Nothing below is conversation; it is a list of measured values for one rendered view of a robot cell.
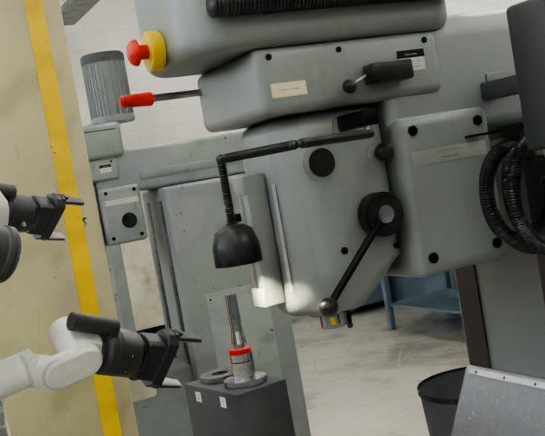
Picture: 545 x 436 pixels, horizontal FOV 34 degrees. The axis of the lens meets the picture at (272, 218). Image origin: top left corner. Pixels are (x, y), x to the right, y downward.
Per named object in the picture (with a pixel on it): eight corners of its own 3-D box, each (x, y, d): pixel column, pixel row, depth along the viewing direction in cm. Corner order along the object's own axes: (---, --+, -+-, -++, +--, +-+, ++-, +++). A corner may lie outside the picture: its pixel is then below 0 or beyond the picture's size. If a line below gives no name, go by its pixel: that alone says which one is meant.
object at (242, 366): (255, 378, 181) (251, 353, 181) (233, 381, 181) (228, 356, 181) (256, 373, 185) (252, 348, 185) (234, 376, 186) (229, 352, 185)
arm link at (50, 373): (107, 370, 163) (36, 401, 158) (88, 345, 170) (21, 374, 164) (100, 343, 160) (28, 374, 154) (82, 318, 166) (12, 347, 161)
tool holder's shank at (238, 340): (246, 348, 181) (237, 294, 181) (231, 350, 181) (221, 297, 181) (247, 345, 184) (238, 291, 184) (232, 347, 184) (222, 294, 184)
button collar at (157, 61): (157, 67, 133) (150, 28, 132) (144, 74, 138) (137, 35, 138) (169, 66, 133) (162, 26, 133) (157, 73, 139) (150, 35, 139)
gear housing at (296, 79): (263, 116, 130) (252, 48, 129) (202, 135, 152) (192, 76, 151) (448, 90, 144) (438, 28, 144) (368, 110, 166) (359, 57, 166)
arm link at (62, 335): (113, 385, 167) (60, 380, 160) (92, 355, 175) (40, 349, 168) (137, 333, 165) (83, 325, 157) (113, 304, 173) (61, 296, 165)
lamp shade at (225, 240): (205, 269, 133) (198, 228, 133) (240, 259, 138) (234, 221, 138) (237, 267, 128) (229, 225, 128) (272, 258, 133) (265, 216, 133)
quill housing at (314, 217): (314, 324, 135) (278, 115, 133) (258, 315, 153) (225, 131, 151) (417, 298, 143) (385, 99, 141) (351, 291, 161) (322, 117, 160)
